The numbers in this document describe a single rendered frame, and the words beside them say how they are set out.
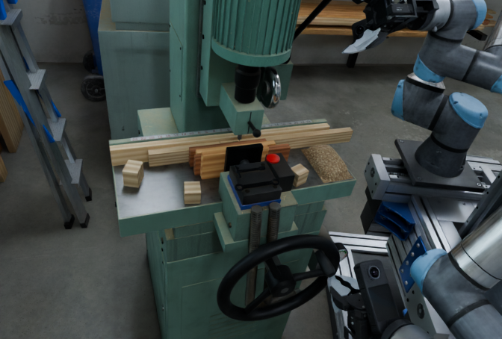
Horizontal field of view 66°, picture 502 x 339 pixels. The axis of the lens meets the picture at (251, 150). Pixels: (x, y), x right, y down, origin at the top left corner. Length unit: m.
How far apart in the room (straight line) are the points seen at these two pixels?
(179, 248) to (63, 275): 1.02
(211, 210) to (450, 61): 0.64
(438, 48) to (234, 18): 0.46
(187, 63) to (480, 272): 0.80
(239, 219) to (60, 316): 1.16
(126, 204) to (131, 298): 0.96
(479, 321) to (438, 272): 0.08
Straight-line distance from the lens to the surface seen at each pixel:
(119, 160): 0.99
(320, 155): 1.04
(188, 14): 1.01
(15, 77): 1.62
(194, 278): 1.12
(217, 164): 0.93
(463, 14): 0.96
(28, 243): 2.09
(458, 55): 0.99
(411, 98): 1.27
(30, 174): 2.44
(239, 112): 0.90
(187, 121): 1.16
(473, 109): 1.27
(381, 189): 1.33
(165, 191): 0.92
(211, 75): 0.98
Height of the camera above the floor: 1.55
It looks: 38 degrees down
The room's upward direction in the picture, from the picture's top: 9 degrees clockwise
